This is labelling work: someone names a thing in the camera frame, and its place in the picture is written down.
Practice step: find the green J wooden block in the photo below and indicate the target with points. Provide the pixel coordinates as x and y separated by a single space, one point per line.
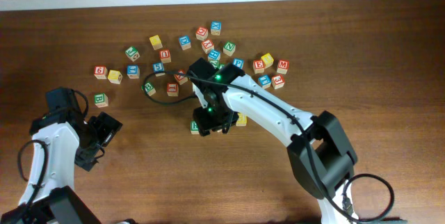
132 53

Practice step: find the yellow W wooden block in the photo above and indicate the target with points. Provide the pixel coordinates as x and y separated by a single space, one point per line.
115 76

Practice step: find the blue D wooden block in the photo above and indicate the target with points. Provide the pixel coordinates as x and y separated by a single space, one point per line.
185 42

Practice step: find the blue H wooden block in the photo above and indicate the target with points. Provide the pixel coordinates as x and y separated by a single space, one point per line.
214 55

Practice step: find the red E wooden block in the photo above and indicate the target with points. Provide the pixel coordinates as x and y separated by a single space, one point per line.
258 66

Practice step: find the blue I wooden block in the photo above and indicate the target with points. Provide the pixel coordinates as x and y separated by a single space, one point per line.
133 71

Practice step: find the red Q wooden block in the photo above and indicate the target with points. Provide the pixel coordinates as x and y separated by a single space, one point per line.
201 33

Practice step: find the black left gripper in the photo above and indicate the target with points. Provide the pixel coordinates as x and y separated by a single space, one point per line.
89 157

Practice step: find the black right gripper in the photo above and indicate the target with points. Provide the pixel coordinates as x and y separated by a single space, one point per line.
205 118

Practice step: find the red U wooden block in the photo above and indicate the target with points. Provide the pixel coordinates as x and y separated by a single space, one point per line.
165 56

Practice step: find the red 3 wooden block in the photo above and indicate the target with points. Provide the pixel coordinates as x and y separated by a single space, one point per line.
278 81

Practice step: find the green R wooden block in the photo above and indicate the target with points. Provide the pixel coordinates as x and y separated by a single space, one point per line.
194 128

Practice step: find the green N wooden block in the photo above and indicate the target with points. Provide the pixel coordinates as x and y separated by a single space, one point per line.
229 48

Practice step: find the blue 5 wooden block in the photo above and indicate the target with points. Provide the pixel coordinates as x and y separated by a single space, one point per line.
158 69

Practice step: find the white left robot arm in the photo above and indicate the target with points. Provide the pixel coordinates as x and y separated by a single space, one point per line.
62 139

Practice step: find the green Z wooden block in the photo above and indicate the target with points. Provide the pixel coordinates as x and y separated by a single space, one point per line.
215 63

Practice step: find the blue E wooden block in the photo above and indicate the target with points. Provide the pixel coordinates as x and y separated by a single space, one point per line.
264 81

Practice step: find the blue P wooden block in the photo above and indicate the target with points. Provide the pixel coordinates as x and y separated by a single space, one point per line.
238 63

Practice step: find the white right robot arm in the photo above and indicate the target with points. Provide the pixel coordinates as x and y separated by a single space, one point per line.
321 155

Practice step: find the yellow top wooden block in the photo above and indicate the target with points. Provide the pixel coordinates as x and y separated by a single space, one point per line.
156 42

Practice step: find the red K wooden block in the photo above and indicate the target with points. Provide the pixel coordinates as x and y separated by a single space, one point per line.
180 78

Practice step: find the red 6 wooden block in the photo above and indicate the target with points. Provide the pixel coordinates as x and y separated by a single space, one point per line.
100 72

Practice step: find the red M wooden block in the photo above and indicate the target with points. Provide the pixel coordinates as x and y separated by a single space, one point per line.
282 66

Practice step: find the red I wooden block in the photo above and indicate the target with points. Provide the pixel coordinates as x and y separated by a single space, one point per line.
172 89

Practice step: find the green B left block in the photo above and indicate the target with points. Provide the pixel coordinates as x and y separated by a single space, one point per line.
100 100

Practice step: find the green B wooden block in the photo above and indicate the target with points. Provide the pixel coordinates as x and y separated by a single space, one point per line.
148 89

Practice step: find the blue X wooden block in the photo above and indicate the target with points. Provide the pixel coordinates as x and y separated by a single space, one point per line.
216 28

